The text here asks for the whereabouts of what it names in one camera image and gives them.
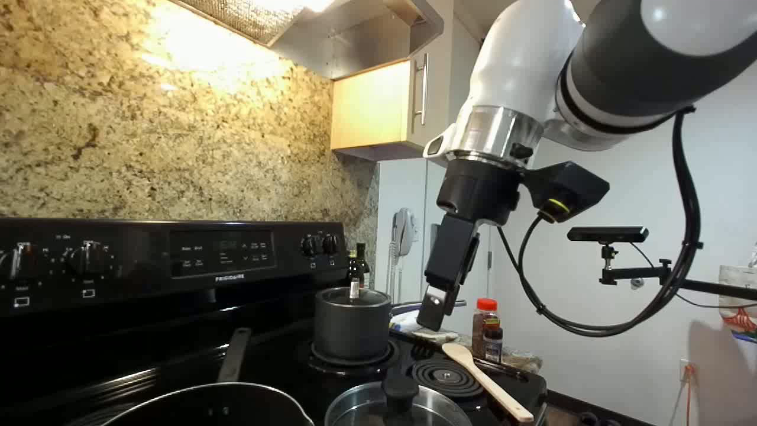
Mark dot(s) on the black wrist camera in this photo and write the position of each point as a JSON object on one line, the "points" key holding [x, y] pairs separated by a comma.
{"points": [[569, 190]]}

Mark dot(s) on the black electric stove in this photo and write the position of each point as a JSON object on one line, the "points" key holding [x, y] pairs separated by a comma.
{"points": [[142, 333]]}

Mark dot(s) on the bare black coil burner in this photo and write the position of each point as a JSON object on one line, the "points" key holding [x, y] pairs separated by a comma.
{"points": [[451, 379]]}

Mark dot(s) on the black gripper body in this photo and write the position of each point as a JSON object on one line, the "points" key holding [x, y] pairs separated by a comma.
{"points": [[477, 193]]}

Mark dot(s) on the wooden spoon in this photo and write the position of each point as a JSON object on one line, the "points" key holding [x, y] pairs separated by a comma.
{"points": [[489, 383]]}

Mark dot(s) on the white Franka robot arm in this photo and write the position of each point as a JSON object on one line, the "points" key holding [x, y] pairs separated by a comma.
{"points": [[522, 62]]}

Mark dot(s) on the light wooden cabinet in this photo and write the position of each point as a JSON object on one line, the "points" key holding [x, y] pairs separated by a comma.
{"points": [[370, 108]]}

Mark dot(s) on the red cap spice bottle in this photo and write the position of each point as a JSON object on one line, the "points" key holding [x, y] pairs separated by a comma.
{"points": [[489, 333]]}

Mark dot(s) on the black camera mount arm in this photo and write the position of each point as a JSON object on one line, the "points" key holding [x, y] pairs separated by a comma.
{"points": [[629, 274]]}

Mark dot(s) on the white tube item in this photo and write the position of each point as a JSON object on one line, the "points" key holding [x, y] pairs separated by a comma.
{"points": [[404, 321]]}

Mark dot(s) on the small dark saucepan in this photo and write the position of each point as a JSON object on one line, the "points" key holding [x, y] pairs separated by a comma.
{"points": [[350, 327]]}

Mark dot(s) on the white draped object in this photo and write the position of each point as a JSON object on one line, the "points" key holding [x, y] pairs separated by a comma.
{"points": [[722, 379]]}

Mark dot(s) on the covered black coil burner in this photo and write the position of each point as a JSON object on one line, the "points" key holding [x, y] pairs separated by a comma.
{"points": [[331, 366]]}

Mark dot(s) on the black exterior camera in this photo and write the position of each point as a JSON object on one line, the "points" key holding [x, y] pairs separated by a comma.
{"points": [[606, 236]]}

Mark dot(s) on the clear plastic bag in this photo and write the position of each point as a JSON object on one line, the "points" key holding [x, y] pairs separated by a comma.
{"points": [[741, 309]]}

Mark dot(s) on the white wall phone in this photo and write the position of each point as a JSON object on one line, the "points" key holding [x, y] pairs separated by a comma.
{"points": [[404, 234]]}

